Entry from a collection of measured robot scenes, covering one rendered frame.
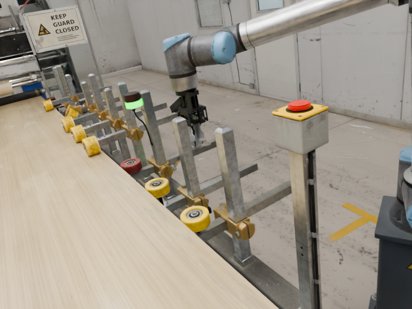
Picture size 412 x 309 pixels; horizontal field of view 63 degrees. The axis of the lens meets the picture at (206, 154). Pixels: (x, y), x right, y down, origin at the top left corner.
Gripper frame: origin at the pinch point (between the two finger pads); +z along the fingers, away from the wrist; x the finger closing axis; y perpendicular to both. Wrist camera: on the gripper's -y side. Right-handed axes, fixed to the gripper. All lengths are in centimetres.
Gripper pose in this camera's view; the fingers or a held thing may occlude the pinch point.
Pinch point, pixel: (193, 142)
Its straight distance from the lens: 121.1
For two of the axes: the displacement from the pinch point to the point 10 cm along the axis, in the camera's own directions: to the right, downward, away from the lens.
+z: 1.7, 9.0, 4.0
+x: 8.3, -3.5, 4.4
